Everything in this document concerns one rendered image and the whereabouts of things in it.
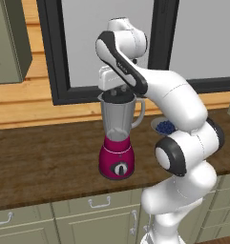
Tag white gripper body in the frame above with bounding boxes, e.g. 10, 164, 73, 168
98, 66, 130, 92

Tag black blender lid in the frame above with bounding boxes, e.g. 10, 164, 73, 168
101, 89, 137, 105

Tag magenta blender with glass jar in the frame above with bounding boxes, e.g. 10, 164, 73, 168
97, 94, 147, 181

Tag white bowl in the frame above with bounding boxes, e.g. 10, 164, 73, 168
150, 116, 178, 137

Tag blueberries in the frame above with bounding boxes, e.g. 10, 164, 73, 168
155, 120, 177, 134

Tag olive green drawer front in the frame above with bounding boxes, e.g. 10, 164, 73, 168
0, 203, 54, 229
51, 188, 143, 219

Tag olive green cupboard door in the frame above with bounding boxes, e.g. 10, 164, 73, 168
136, 211, 153, 244
54, 204, 142, 244
0, 218, 61, 244

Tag olive green drawer stack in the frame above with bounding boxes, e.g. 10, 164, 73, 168
182, 173, 230, 244

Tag black window frame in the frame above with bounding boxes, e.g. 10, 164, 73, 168
36, 0, 230, 106

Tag olive green wall cupboard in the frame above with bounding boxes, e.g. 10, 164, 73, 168
0, 0, 33, 86

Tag white drawer handle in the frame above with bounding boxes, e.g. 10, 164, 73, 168
0, 212, 15, 227
88, 195, 112, 210

